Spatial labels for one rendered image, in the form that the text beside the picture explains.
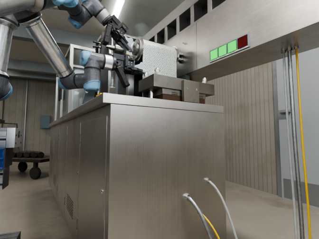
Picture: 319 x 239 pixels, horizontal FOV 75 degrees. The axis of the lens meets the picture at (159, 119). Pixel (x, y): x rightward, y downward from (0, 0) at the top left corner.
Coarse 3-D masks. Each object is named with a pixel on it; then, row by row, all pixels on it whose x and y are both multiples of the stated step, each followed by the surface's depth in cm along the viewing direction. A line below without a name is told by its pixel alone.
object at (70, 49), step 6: (72, 48) 195; (78, 48) 198; (84, 48) 201; (90, 48) 204; (66, 54) 214; (72, 54) 195; (72, 60) 195; (72, 66) 194; (60, 90) 236; (60, 96) 236; (60, 102) 240; (60, 108) 240; (60, 114) 239
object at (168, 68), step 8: (144, 56) 118; (152, 56) 121; (144, 64) 118; (152, 64) 120; (160, 64) 124; (168, 64) 127; (176, 64) 130; (152, 72) 120; (160, 72) 123; (168, 72) 126; (176, 72) 129
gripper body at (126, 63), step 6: (114, 54) 107; (114, 60) 105; (120, 60) 109; (126, 60) 108; (132, 60) 112; (114, 66) 105; (126, 66) 109; (132, 66) 110; (126, 72) 112; (132, 72) 112
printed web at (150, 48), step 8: (144, 40) 120; (144, 48) 118; (152, 48) 121; (160, 48) 124; (168, 48) 128; (128, 56) 139; (160, 56) 124; (168, 56) 127; (176, 56) 130; (136, 64) 128; (120, 88) 150
